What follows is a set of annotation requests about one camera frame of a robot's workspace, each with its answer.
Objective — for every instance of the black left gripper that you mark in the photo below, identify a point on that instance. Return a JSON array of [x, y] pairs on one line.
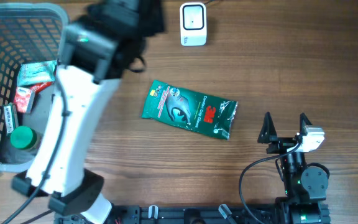
[[110, 8]]

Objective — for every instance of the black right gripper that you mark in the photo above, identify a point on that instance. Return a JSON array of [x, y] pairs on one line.
[[281, 143]]

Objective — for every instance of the green 3M gloves package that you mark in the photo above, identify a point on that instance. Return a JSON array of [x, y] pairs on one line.
[[190, 110]]

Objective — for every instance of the teal white wipes packet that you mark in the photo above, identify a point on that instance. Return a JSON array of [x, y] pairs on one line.
[[34, 73]]

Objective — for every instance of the red stick sachet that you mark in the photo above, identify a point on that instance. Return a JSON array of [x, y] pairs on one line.
[[37, 88]]

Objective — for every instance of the red white small box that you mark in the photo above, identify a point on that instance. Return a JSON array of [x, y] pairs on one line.
[[24, 99]]

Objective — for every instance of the green white gum pack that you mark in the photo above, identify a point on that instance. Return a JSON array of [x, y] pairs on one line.
[[10, 117]]

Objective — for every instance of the green lid spice jar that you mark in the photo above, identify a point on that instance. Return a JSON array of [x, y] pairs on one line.
[[26, 139]]

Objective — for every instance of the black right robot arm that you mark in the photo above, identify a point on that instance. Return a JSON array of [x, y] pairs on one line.
[[305, 183]]

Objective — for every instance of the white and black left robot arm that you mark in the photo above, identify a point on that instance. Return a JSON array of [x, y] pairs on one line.
[[95, 50]]

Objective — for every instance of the white barcode scanner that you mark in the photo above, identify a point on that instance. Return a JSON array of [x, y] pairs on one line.
[[193, 24]]

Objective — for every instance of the grey plastic mesh basket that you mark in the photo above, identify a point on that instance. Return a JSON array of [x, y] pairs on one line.
[[29, 33]]

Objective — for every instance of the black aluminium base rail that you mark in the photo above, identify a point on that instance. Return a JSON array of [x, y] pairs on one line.
[[265, 213]]

